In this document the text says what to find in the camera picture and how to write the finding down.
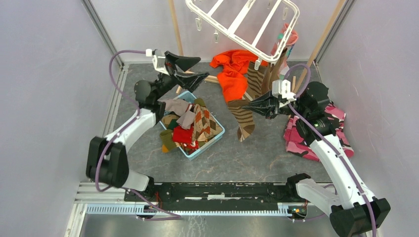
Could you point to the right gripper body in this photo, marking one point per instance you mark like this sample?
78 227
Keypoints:
286 109

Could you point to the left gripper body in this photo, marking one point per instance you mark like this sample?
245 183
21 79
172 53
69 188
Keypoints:
170 82

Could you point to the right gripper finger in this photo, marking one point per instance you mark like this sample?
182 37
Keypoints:
262 102
266 111

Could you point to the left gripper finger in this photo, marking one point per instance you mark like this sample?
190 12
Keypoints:
191 81
183 62

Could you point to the brown beige striped sock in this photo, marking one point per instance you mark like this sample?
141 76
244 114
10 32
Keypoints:
243 117
254 79

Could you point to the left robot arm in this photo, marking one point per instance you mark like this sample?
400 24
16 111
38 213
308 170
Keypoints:
107 156

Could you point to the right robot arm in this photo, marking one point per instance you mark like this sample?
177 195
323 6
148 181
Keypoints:
353 209

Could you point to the pile of socks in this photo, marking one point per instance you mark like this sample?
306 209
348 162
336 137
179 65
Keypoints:
190 124

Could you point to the white clip hanger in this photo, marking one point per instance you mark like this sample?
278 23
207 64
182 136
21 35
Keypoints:
262 27

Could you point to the light blue basket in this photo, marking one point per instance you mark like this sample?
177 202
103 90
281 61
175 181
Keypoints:
209 144

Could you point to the orange shirt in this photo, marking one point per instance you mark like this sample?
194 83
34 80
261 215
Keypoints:
232 79

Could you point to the argyle patterned sock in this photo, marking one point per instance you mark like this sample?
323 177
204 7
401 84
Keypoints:
205 127

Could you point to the red sock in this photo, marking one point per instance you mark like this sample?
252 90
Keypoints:
181 135

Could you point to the olive green striped sock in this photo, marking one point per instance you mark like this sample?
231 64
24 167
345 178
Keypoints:
166 138

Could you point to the wooden drying rack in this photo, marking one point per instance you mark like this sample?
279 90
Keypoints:
315 20

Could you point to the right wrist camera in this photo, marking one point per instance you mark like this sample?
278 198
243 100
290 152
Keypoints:
281 89

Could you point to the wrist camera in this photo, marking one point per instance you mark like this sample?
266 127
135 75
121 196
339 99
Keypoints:
281 89
159 61

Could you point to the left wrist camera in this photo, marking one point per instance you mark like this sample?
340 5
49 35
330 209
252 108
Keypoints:
159 61

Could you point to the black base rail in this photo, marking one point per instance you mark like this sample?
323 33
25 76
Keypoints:
221 196

